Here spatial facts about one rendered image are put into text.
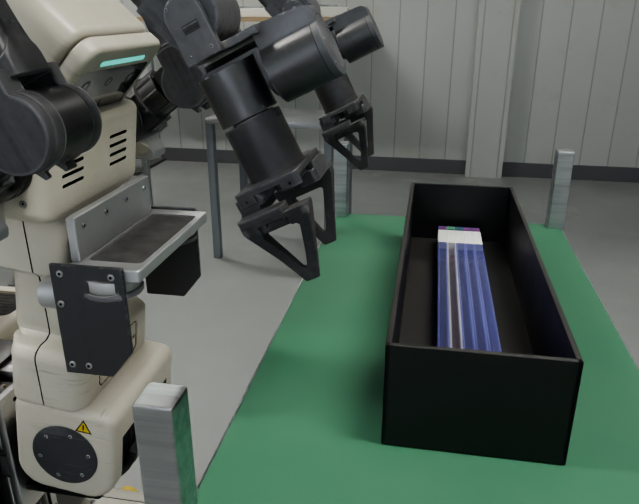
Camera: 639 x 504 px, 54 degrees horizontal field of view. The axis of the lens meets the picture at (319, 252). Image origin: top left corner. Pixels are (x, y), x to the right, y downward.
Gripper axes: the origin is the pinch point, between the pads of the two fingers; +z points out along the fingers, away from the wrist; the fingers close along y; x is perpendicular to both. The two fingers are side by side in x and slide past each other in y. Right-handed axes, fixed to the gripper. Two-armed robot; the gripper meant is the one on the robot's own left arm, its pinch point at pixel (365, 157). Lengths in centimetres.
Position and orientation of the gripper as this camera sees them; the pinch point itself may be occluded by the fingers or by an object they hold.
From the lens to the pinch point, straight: 102.8
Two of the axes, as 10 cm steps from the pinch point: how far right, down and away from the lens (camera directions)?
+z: 4.4, 8.7, 2.5
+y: 1.7, -3.5, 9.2
